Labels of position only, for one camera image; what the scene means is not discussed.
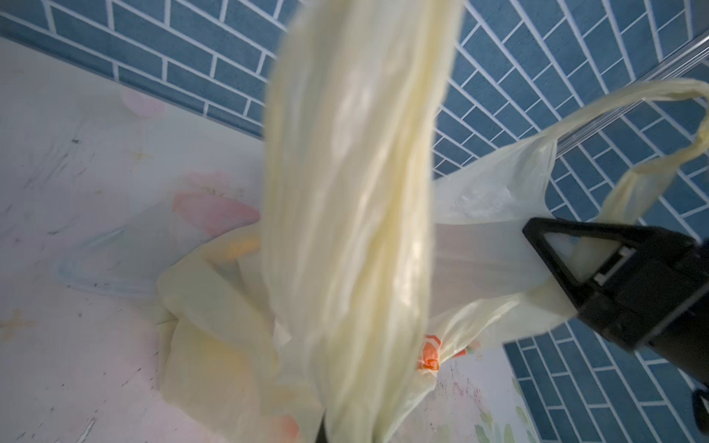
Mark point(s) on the cream printed plastic bag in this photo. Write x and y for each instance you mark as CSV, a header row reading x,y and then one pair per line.
x,y
331,316

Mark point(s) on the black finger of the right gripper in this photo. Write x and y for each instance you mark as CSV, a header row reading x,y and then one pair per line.
x,y
651,290

